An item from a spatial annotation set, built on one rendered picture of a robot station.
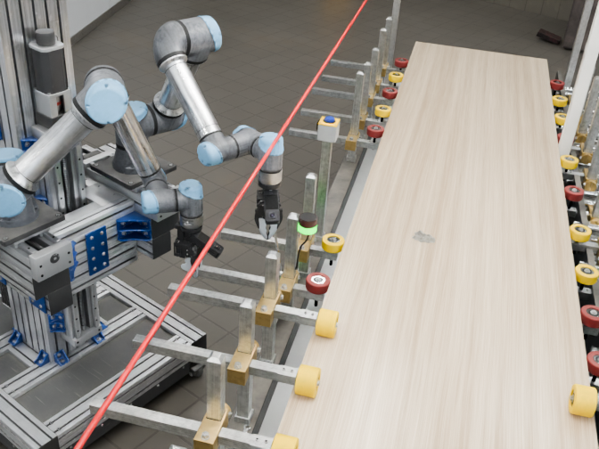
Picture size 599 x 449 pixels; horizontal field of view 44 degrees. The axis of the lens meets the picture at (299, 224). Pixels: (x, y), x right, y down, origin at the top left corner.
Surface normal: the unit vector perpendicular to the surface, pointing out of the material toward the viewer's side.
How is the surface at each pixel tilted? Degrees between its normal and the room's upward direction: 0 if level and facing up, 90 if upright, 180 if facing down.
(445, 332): 0
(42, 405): 0
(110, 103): 85
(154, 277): 0
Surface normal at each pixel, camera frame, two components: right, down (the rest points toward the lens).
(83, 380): 0.07, -0.84
